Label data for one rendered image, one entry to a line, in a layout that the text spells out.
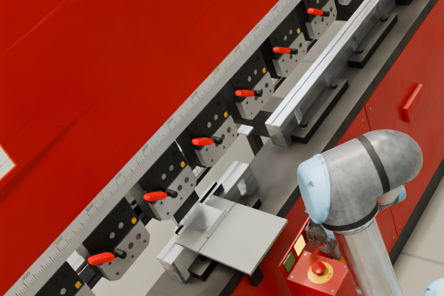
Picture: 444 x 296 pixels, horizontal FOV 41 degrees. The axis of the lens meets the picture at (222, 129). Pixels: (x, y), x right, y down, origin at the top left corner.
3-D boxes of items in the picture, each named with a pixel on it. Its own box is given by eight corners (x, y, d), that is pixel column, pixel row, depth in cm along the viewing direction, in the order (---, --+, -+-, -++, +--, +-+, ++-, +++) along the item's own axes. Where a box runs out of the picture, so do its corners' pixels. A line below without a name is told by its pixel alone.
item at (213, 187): (184, 240, 167) (180, 234, 166) (176, 237, 169) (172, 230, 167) (224, 189, 177) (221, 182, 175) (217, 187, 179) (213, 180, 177)
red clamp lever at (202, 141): (199, 139, 154) (223, 137, 161) (187, 137, 156) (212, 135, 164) (197, 147, 154) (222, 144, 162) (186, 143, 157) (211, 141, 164)
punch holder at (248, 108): (249, 123, 176) (230, 79, 166) (227, 118, 181) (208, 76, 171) (276, 91, 183) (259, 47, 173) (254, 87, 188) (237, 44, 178)
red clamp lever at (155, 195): (150, 195, 144) (178, 191, 152) (138, 191, 147) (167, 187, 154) (149, 203, 144) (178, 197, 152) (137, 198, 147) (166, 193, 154)
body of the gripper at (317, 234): (320, 222, 176) (313, 196, 168) (347, 231, 171) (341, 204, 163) (308, 242, 172) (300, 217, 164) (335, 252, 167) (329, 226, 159)
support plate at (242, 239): (250, 275, 148) (250, 273, 147) (176, 244, 165) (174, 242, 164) (288, 222, 157) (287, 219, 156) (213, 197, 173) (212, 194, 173)
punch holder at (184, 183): (165, 224, 156) (139, 182, 146) (143, 216, 161) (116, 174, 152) (199, 184, 163) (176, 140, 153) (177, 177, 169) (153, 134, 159)
